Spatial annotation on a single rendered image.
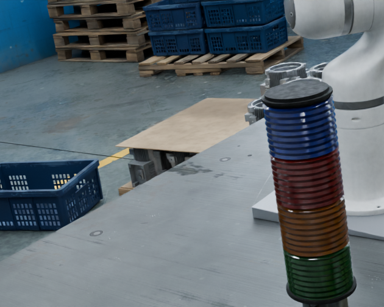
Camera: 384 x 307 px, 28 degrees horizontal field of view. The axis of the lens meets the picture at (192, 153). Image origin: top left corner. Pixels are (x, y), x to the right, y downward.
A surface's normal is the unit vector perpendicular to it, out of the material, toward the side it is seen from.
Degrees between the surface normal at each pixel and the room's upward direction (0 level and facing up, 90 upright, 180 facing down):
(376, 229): 4
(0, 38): 90
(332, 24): 120
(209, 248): 0
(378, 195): 94
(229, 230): 0
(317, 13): 99
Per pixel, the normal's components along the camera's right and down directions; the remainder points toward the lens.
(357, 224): -0.15, -0.92
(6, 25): 0.75, 0.09
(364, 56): -0.55, -0.59
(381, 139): 0.45, 0.27
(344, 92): -0.52, 0.33
